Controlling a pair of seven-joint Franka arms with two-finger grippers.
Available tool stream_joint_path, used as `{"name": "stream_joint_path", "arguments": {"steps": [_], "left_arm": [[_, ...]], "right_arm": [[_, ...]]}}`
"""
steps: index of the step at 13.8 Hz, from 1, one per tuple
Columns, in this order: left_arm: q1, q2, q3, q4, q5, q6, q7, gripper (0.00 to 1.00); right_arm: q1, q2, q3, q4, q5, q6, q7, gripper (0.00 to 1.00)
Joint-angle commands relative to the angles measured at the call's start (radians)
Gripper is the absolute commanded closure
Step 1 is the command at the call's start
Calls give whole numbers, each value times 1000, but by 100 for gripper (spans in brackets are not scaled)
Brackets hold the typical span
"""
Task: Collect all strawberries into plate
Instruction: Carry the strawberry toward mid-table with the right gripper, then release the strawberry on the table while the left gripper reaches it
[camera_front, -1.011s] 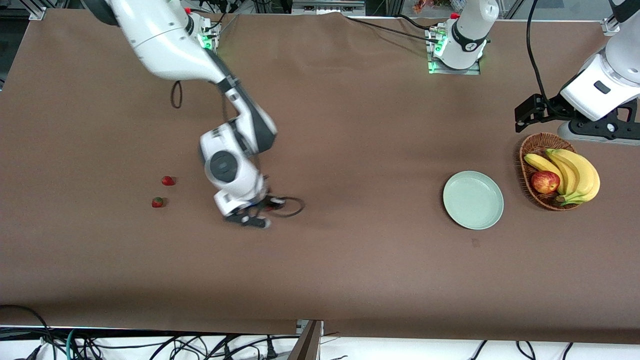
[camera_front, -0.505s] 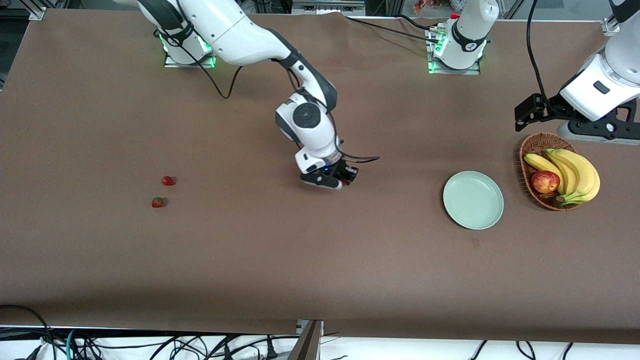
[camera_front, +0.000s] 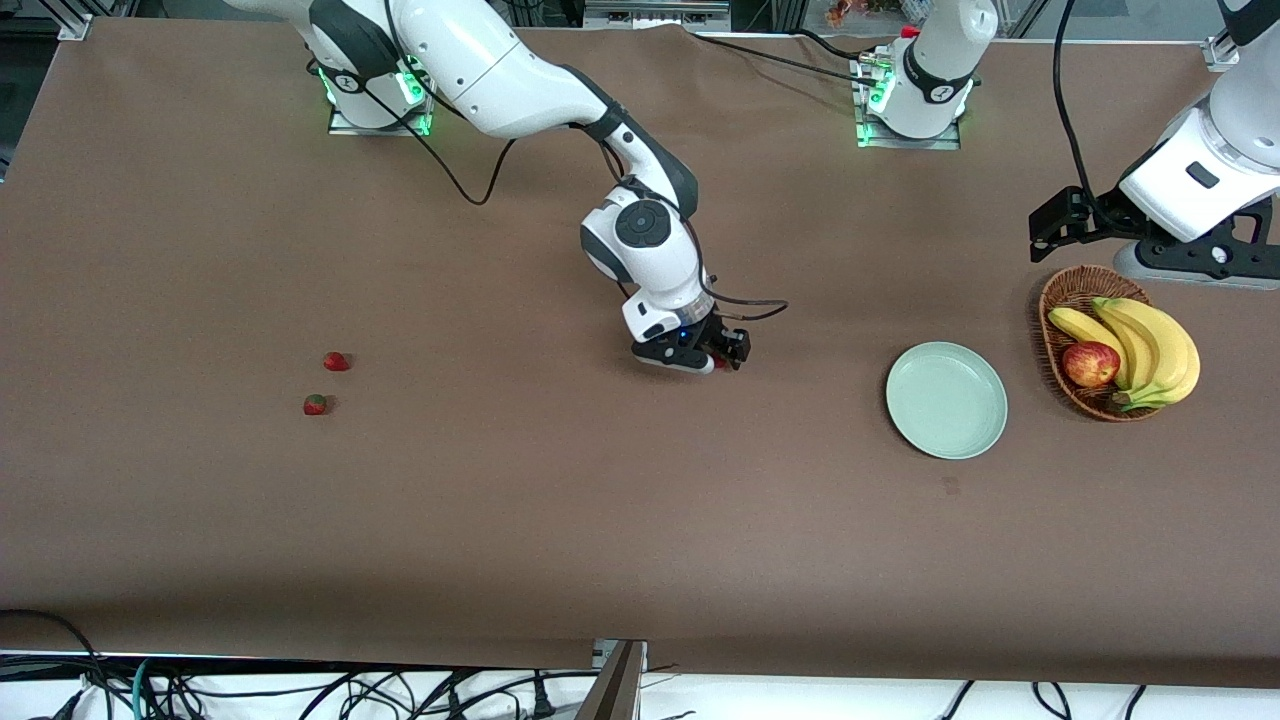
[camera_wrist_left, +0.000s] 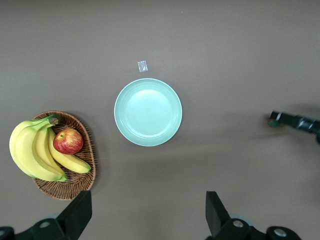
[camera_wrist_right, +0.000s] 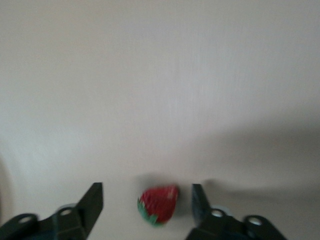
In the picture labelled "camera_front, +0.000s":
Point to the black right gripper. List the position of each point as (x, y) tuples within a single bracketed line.
[(716, 336)]

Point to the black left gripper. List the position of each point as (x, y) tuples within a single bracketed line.
[(1100, 213)]

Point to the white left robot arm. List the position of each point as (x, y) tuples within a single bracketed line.
[(1200, 170)]

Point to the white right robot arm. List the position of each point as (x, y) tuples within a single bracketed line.
[(480, 70)]

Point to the pale green round plate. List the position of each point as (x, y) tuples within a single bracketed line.
[(946, 400)]

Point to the brown wicker basket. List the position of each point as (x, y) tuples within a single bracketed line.
[(1070, 300)]

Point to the red apple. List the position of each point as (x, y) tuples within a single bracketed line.
[(1090, 364)]

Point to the yellow banana bunch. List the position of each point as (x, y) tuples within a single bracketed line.
[(1165, 350)]

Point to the brown table cover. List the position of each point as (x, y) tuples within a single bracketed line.
[(640, 500)]

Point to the colourful background objects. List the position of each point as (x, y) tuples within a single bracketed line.
[(860, 10)]

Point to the grey metal background fixture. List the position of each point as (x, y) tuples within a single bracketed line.
[(655, 14)]

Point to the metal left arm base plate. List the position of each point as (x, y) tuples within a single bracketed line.
[(945, 142)]

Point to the aluminium table corner bracket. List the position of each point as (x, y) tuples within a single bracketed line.
[(1218, 52), (75, 26)]

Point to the aluminium frame profile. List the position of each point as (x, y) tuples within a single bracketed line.
[(615, 685)]

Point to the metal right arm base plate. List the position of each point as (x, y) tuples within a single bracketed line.
[(340, 122)]

